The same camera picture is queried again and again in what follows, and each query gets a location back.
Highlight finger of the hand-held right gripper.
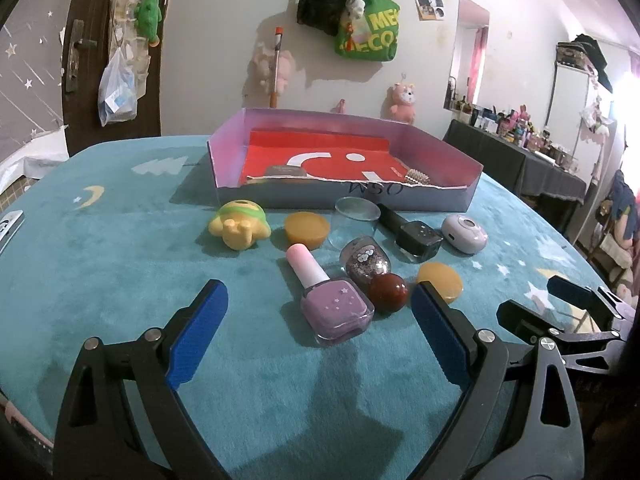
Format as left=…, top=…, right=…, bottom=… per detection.
left=546, top=275, right=631, bottom=333
left=496, top=299, right=626, bottom=376

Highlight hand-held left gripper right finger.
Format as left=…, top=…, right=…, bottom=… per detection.
left=400, top=281, right=583, bottom=480

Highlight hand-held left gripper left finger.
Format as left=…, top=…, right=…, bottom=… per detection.
left=52, top=279, right=236, bottom=480

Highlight black nail polish bottle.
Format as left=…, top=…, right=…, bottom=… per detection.
left=377, top=203, right=444, bottom=264

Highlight purple nail polish bottle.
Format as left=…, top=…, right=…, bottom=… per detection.
left=286, top=243, right=375, bottom=346

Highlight yellow toy with green cap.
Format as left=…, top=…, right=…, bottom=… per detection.
left=209, top=200, right=272, bottom=250

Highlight amber round disc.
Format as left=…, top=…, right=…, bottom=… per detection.
left=284, top=211, right=331, bottom=251
left=417, top=261, right=464, bottom=304

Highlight shallow pink cardboard box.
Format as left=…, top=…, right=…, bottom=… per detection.
left=206, top=107, right=484, bottom=213

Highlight dark red ball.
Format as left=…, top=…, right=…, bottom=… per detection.
left=369, top=273, right=411, bottom=315

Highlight lilac earbud case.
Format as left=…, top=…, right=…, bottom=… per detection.
left=441, top=213, right=488, bottom=254

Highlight glitter nail polish bottle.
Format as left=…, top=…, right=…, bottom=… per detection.
left=340, top=236, right=392, bottom=291

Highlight table with dark cloth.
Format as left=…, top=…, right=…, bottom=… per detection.
left=442, top=119, right=588, bottom=231

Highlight row of cosmetic bottles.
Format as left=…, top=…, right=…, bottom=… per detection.
left=447, top=95, right=581, bottom=171

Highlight red printed paper sheet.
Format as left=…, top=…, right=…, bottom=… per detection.
left=243, top=130, right=416, bottom=186

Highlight white device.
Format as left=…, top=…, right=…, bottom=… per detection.
left=0, top=209, right=25, bottom=253

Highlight dark brown door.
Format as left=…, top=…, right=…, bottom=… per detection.
left=61, top=0, right=178, bottom=156

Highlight pink bear plush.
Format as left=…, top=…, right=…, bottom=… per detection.
left=389, top=82, right=418, bottom=125

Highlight dark clothes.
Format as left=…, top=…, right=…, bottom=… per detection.
left=557, top=34, right=613, bottom=93

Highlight clear plastic bag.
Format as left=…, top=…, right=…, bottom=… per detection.
left=97, top=47, right=138, bottom=127

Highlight pale pink plush toy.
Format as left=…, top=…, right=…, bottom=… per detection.
left=251, top=42, right=293, bottom=98

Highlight green tote bag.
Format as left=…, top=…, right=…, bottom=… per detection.
left=334, top=0, right=401, bottom=62

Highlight green plush toy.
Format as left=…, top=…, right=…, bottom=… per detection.
left=134, top=0, right=163, bottom=48

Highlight black bag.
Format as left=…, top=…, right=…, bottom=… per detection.
left=296, top=0, right=351, bottom=36

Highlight wall mirror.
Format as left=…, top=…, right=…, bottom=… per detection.
left=445, top=0, right=491, bottom=111

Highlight metal door handle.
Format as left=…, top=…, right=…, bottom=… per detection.
left=64, top=20, right=98, bottom=93

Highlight wall photo poster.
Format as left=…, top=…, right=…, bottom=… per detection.
left=410, top=0, right=445, bottom=22

